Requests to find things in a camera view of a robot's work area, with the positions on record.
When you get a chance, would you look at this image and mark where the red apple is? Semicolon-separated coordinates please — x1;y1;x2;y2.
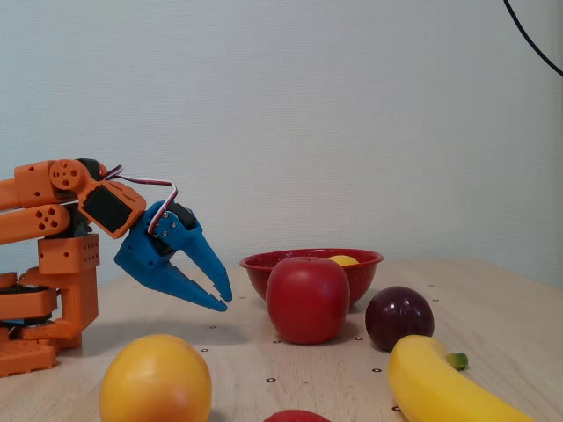
265;257;352;346

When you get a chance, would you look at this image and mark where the orange robot base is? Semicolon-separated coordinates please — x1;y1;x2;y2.
0;232;100;379

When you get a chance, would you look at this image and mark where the black cable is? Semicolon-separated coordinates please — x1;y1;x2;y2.
502;0;563;78

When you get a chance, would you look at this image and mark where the white red black servo wire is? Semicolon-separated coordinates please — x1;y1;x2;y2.
99;164;180;234

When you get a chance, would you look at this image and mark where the red strawberry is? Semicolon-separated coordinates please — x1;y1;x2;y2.
263;409;331;422

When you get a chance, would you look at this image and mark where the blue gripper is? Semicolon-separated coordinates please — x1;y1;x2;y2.
113;200;233;314

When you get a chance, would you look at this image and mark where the yellow orange peach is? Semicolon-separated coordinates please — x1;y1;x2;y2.
99;333;213;422

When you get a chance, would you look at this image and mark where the yellow banana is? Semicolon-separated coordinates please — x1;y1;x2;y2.
387;334;536;422

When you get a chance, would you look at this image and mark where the red speckled bowl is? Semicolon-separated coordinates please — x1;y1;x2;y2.
239;248;384;309

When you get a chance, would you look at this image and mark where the dark purple plum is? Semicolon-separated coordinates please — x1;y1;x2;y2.
364;286;435;353

